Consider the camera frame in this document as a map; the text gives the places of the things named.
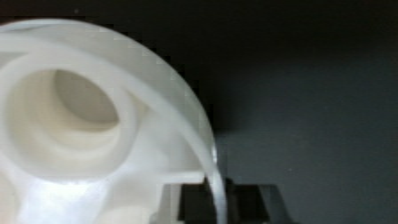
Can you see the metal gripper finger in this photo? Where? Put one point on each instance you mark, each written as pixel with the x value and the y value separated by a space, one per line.
pixel 272 208

